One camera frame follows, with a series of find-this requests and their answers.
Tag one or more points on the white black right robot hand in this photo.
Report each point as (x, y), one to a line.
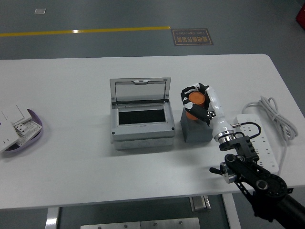
(218, 107)

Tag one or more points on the orange cylinder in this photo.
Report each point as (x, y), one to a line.
(197, 99)

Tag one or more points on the grey box with clear lid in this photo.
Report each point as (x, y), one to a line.
(143, 136)

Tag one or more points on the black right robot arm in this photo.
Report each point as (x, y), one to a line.
(247, 167)

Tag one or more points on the grey cube with round hole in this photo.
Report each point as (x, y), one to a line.
(195, 133)

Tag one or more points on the brown floor sign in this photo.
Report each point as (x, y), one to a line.
(192, 37)

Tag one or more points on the white table leg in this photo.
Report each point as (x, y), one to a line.
(231, 212)
(52, 218)

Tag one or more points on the red object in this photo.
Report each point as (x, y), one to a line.
(301, 15)

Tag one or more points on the yellow floor tape line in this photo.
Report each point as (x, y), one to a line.
(83, 31)

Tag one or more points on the white socket modules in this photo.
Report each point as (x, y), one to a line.
(27, 130)

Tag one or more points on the purple tray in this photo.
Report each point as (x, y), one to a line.
(23, 149)

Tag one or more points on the small metal floor plate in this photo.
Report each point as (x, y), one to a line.
(40, 11)

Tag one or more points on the large white cover plate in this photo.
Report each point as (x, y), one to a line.
(6, 136)

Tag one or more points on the metal bracket under table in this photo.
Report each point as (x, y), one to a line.
(200, 203)

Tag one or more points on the grey metal base plate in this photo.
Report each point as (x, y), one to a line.
(140, 224)

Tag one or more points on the white switch panel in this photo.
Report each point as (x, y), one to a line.
(15, 113)

